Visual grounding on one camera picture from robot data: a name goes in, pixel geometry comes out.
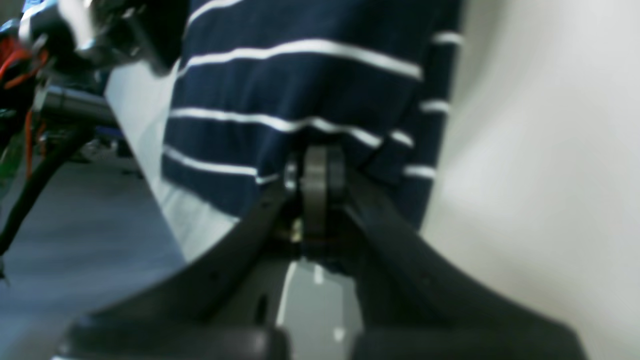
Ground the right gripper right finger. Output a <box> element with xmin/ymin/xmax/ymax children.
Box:
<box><xmin>327</xmin><ymin>148</ymin><xmax>586</xmax><ymax>360</ymax></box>

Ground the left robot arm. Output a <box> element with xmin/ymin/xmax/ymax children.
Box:
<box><xmin>1</xmin><ymin>0</ymin><xmax>189</xmax><ymax>181</ymax></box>

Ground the navy white striped T-shirt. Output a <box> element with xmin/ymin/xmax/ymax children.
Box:
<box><xmin>161</xmin><ymin>0</ymin><xmax>466</xmax><ymax>230</ymax></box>

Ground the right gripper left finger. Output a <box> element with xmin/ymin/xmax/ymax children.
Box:
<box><xmin>55</xmin><ymin>146</ymin><xmax>329</xmax><ymax>360</ymax></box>

